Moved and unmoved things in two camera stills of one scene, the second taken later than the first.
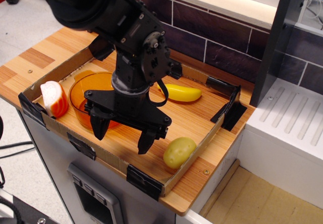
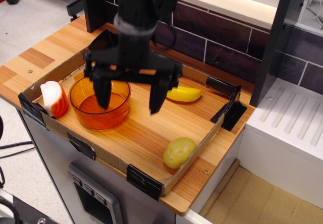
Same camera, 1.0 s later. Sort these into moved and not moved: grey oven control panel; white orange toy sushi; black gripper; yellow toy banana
Moved: black gripper
Not moved: grey oven control panel; white orange toy sushi; yellow toy banana
